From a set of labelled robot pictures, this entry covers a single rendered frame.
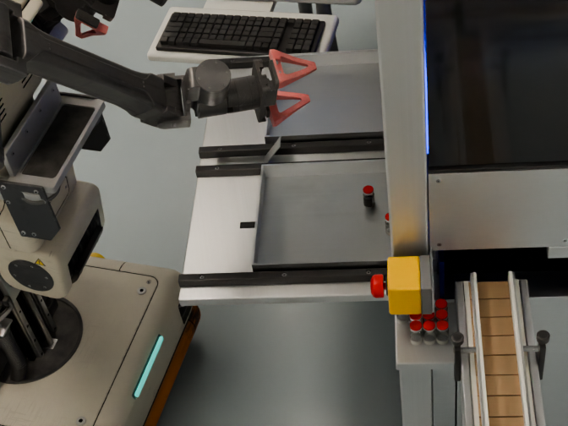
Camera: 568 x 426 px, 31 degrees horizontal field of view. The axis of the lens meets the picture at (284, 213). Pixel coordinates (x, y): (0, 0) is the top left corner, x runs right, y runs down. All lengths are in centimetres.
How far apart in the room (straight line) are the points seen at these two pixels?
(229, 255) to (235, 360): 96
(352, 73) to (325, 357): 91
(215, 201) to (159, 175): 136
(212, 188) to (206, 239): 14
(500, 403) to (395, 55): 59
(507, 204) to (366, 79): 69
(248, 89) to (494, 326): 57
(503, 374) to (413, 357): 17
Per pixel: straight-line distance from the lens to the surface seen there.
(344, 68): 232
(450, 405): 216
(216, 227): 202
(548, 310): 191
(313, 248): 195
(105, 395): 258
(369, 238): 196
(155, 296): 273
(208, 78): 164
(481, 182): 164
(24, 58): 146
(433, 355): 180
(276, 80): 168
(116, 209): 336
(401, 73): 148
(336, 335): 291
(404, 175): 162
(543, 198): 168
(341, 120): 219
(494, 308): 179
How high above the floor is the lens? 237
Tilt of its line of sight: 47 degrees down
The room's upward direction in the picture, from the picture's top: 10 degrees counter-clockwise
